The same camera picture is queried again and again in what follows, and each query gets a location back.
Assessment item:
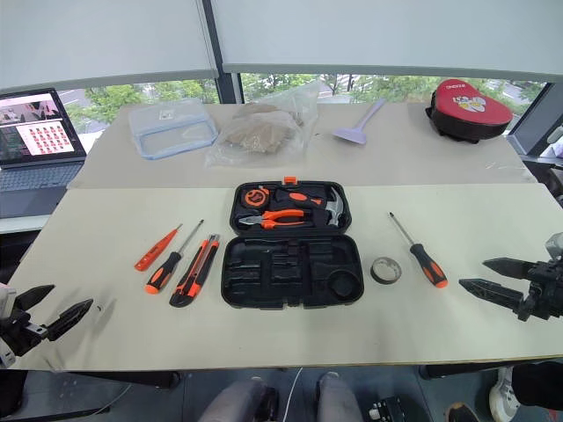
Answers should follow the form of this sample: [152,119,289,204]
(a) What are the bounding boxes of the black orange utility knife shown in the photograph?
[169,235,221,308]

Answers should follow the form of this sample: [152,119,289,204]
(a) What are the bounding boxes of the black orange handled screwdriver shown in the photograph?
[144,219,205,295]
[387,212,450,289]

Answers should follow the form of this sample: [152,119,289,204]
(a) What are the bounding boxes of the pliers with orange handles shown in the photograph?
[239,208,306,230]

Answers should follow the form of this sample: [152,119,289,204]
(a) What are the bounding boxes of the red heart-shaped bag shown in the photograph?
[425,77,515,144]

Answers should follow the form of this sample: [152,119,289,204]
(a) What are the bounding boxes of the black plastic tool case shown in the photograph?
[220,175,365,310]

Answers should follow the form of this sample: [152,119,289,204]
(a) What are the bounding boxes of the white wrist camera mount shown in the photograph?
[0,284,17,369]
[545,232,563,263]

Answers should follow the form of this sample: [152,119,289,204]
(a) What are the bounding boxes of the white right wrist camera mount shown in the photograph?
[545,232,563,263]

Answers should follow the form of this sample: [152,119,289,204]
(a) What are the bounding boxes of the claw hammer black orange handle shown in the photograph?
[272,186,347,229]

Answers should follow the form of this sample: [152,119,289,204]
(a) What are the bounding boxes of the thin white cable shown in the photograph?
[283,367,305,422]

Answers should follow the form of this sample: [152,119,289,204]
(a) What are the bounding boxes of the white roller blind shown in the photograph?
[0,0,220,91]
[210,0,563,85]

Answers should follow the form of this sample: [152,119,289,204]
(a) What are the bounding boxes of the black device with white knob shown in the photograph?
[368,397,413,422]

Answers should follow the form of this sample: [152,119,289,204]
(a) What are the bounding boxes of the orange black tape measure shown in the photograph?
[241,187,271,207]

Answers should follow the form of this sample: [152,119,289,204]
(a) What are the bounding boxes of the clear plastic container blue rim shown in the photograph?
[128,98,218,160]

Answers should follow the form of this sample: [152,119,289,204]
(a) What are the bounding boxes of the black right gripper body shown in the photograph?
[517,259,563,322]

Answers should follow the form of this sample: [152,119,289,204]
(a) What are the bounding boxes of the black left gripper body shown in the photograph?
[0,306,48,357]

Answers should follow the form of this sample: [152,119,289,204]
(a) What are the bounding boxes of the grey rounded shape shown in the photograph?
[200,378,270,422]
[316,371,364,422]

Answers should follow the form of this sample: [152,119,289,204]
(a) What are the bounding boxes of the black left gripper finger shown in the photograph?
[43,298,94,342]
[15,284,56,314]

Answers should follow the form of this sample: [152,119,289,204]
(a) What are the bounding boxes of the white sneaker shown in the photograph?
[488,367,521,421]

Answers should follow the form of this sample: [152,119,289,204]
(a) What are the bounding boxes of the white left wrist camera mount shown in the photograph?
[0,284,17,369]

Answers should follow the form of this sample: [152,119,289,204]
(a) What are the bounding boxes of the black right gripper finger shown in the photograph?
[482,258,536,280]
[458,278,527,309]

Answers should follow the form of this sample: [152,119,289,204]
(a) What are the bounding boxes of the dark grey slanted frame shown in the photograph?
[505,81,563,157]

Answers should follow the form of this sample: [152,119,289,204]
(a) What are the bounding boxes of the open grey laptop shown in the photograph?
[0,87,89,219]

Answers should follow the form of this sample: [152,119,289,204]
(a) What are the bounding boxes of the dark grey window post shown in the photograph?
[201,0,244,106]

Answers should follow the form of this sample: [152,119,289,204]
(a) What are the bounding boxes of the black orange shoe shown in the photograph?
[446,402,479,422]

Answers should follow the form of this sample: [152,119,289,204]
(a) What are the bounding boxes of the clear plastic bag beige contents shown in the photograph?
[204,81,320,168]

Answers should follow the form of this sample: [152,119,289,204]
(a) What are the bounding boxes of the black electrical tape roll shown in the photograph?
[369,256,403,285]

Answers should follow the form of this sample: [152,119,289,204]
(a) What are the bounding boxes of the orange voltage tester pen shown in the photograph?
[134,223,183,273]

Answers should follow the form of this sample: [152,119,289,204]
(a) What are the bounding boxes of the purple plastic scraper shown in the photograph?
[332,97,387,147]

